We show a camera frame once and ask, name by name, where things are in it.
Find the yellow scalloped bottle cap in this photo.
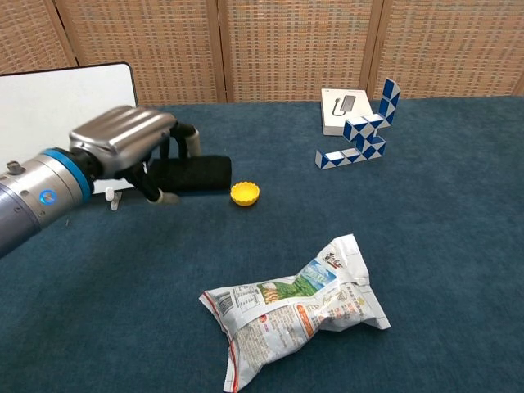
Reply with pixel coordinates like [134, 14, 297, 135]
[229, 182, 261, 209]

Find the crumpled white snack bag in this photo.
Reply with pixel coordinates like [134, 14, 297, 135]
[199, 233, 391, 393]

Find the blue white snake cube toy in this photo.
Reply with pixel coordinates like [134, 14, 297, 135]
[314, 78, 401, 170]

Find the woven wooden screen panel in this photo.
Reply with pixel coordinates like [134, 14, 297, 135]
[366, 0, 524, 101]
[0, 0, 79, 77]
[54, 0, 228, 109]
[216, 0, 386, 104]

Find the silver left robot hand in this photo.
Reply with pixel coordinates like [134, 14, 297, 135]
[68, 105, 202, 206]

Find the white board with black frame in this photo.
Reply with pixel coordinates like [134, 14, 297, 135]
[0, 61, 139, 196]

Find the white plastic board stand foot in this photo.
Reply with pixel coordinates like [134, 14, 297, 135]
[105, 186, 124, 212]

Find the black felt blue-backed eraser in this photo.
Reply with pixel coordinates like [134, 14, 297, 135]
[146, 154, 233, 194]

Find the white product box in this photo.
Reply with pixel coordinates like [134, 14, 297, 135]
[320, 87, 376, 137]

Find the blue felt table cloth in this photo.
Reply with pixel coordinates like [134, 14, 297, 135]
[0, 95, 524, 393]

